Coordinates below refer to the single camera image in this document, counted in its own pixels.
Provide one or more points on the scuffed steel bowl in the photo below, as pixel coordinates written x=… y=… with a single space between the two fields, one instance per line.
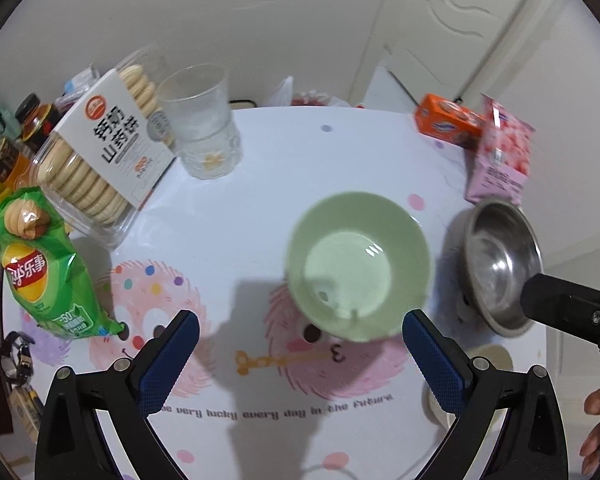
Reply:
x=500 y=260

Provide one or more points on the pink snack box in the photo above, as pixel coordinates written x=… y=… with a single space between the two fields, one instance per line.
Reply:
x=500 y=160

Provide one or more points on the white panel door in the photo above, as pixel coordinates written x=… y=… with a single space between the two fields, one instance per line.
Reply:
x=455 y=25

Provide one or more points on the mint green lid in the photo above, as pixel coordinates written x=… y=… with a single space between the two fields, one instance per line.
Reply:
x=1 y=122

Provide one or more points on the orange snack box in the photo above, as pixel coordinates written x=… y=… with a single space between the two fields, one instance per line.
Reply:
x=445 y=120

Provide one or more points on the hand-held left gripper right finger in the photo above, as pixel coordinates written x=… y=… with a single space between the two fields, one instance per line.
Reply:
x=434 y=365

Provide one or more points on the black wristwatch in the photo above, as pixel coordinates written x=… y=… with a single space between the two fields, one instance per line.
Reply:
x=17 y=360

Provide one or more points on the clear flower-print glass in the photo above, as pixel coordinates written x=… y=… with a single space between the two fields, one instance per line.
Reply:
x=200 y=115

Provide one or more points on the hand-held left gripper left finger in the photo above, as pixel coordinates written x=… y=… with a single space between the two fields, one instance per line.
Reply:
x=166 y=360

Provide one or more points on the amber glass jar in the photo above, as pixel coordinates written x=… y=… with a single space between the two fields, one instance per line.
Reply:
x=37 y=120
x=7 y=162

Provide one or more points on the light green bowl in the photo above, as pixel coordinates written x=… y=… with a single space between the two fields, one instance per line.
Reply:
x=355 y=260

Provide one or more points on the white-sleeved biscuit tray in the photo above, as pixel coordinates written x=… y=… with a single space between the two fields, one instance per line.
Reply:
x=110 y=145

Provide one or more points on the green chips bag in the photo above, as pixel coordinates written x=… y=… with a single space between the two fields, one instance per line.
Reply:
x=35 y=270

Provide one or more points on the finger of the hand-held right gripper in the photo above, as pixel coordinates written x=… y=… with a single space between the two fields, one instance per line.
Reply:
x=565 y=305

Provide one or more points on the white plastic bag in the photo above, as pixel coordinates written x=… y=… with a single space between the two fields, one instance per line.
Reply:
x=300 y=95

